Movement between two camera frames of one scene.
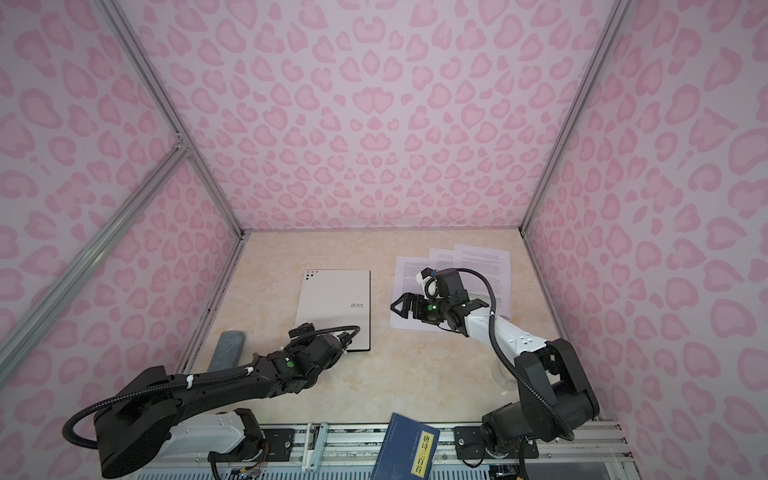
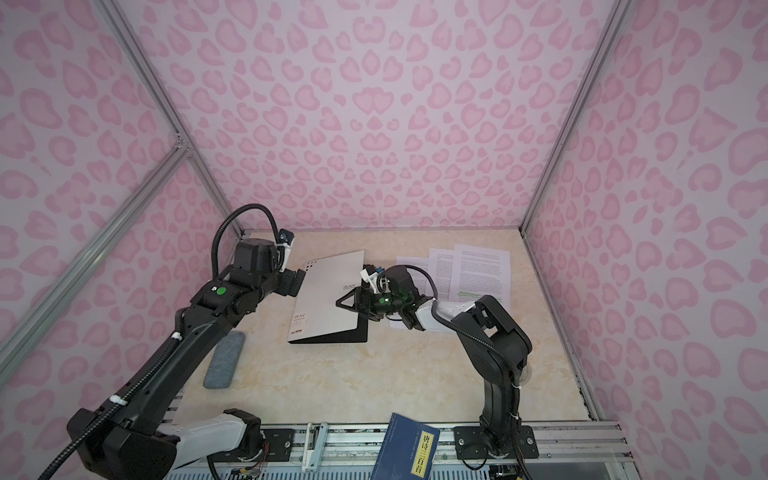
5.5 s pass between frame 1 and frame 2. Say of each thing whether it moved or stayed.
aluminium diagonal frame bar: stayed
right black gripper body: moved
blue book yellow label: stayed
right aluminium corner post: stayed
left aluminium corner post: stayed
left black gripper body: moved
